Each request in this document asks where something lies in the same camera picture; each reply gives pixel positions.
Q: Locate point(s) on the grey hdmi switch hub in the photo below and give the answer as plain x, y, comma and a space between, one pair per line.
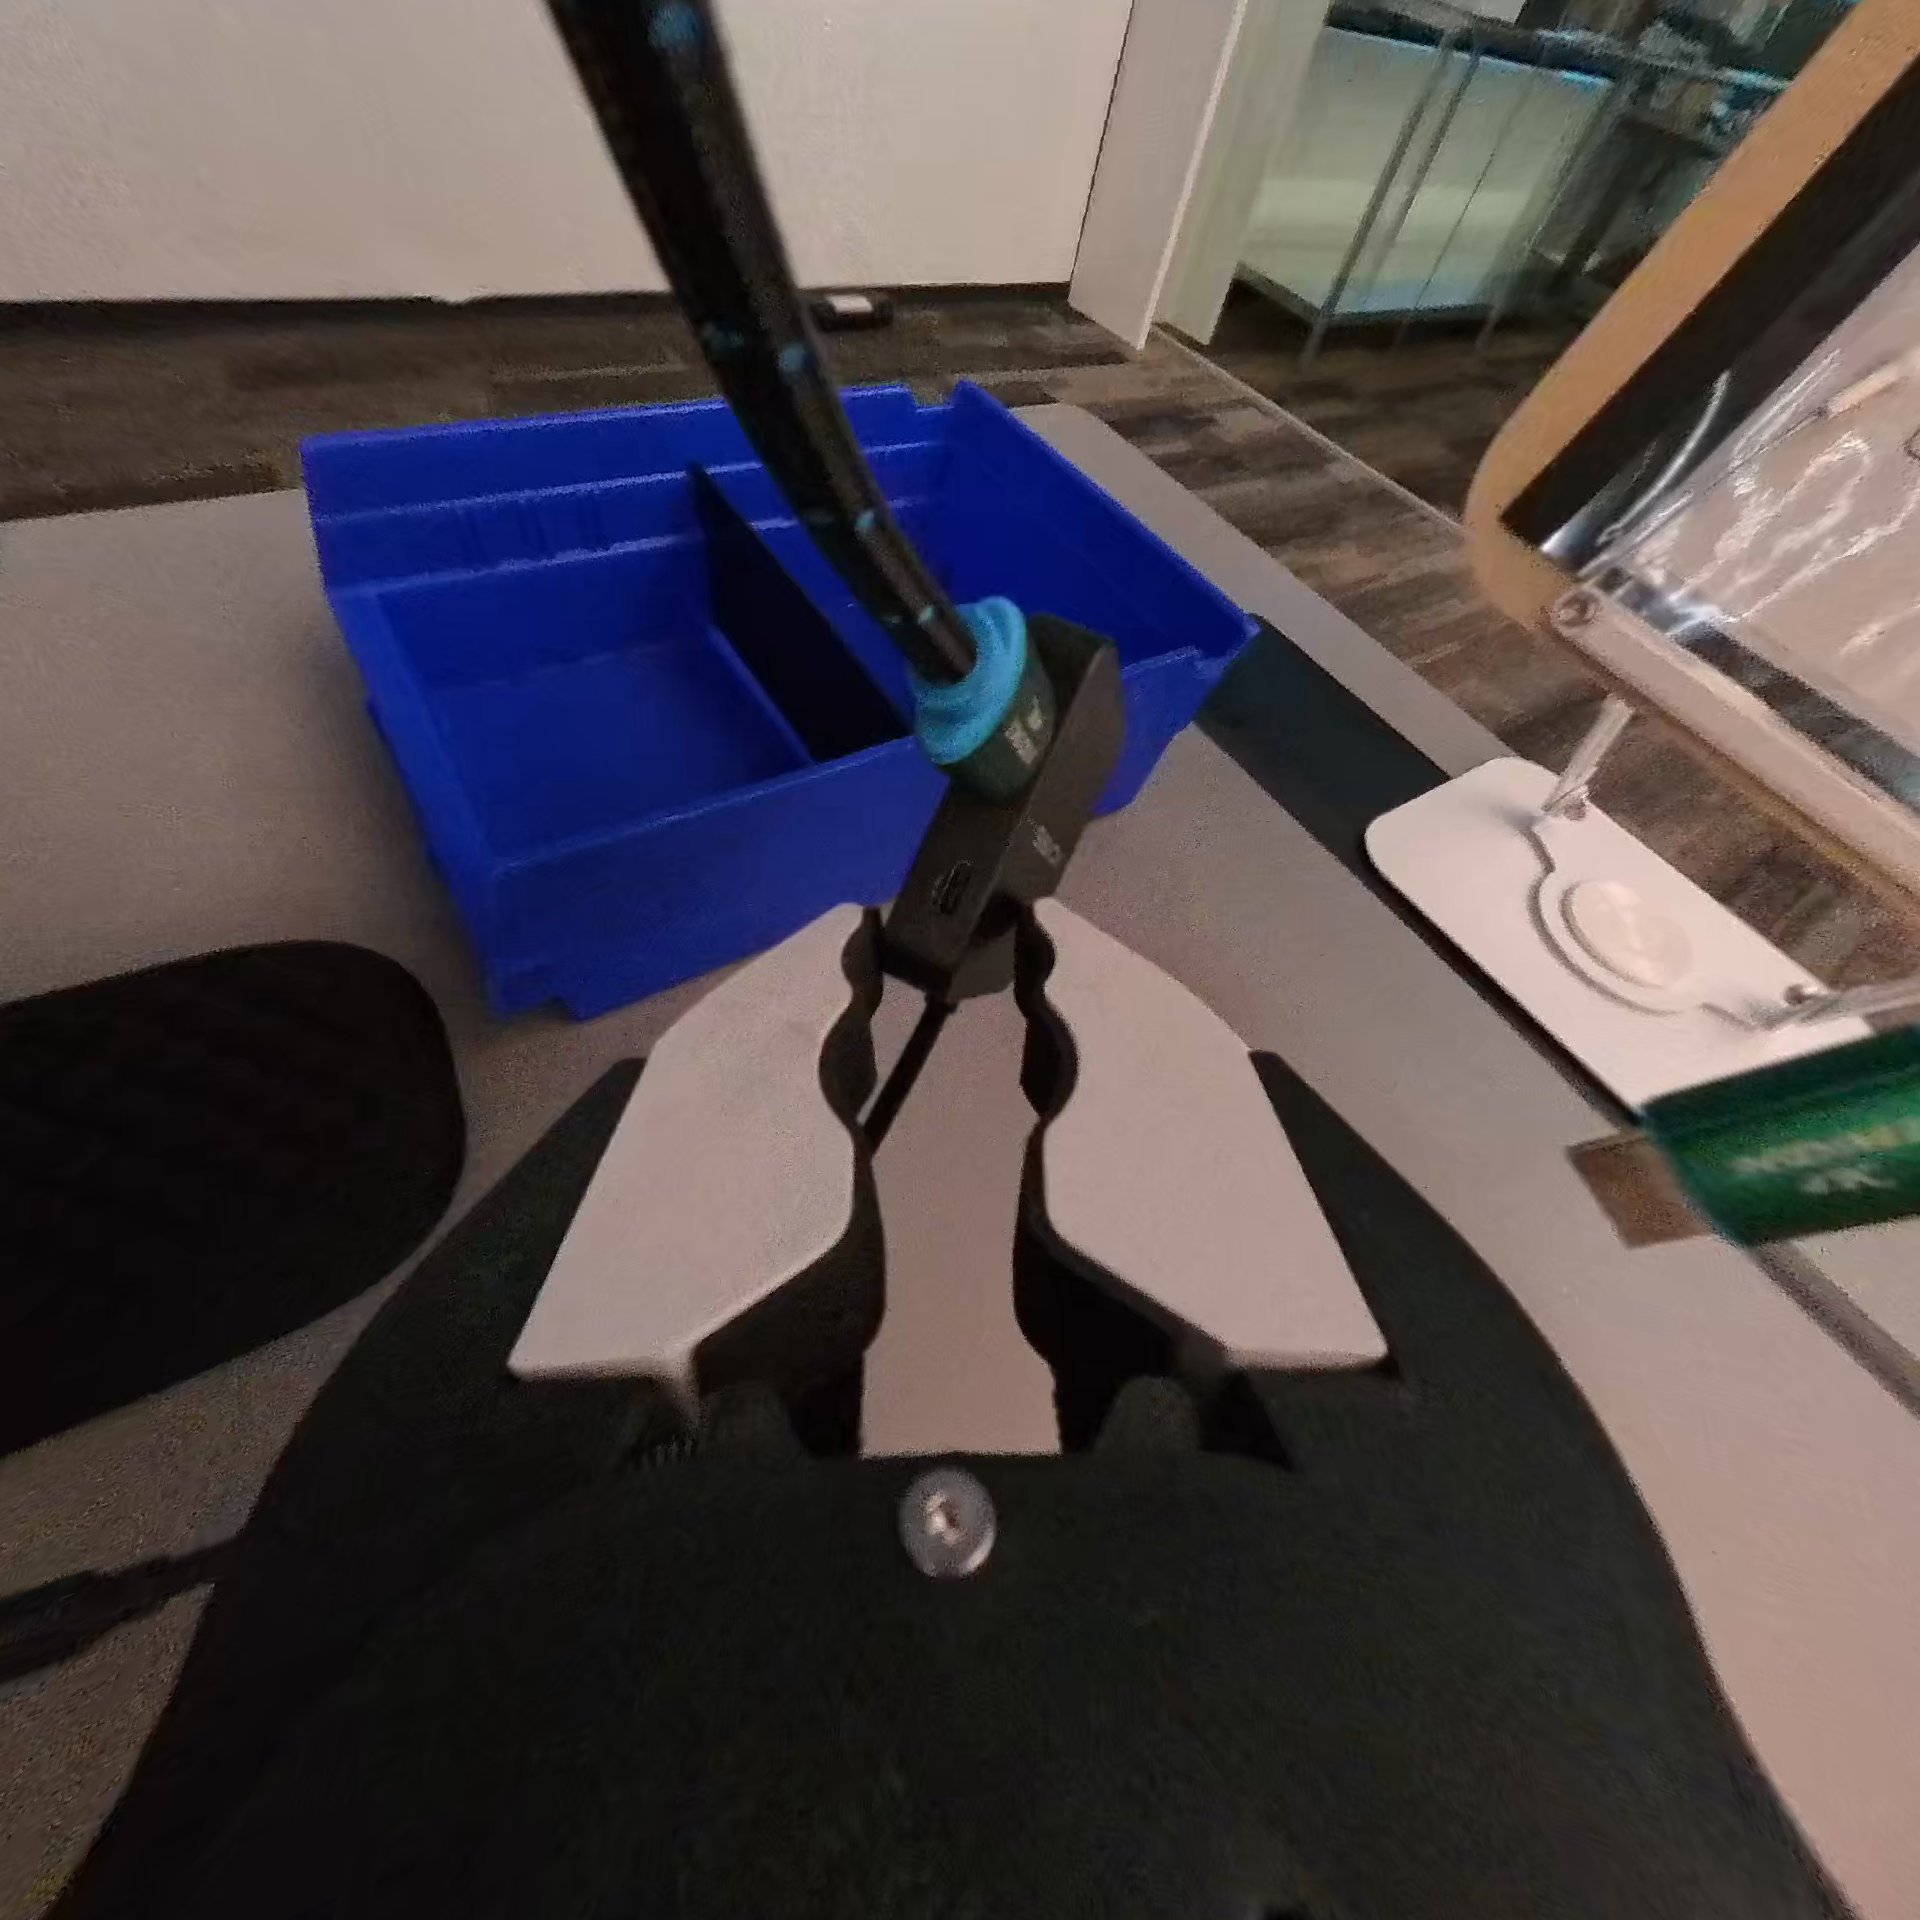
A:
1081, 704

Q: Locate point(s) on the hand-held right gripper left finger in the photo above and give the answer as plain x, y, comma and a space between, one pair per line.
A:
705, 1201

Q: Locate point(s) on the black bin divider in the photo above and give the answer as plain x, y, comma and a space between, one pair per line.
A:
782, 630

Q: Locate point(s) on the small white device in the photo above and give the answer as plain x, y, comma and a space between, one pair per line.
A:
853, 310

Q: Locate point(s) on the instruction sheet sign stand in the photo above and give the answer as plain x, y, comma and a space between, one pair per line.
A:
1800, 630

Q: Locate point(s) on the blue plastic storage bin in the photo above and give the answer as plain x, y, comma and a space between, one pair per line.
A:
629, 898

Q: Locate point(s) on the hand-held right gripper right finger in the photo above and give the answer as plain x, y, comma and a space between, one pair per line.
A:
1200, 1201

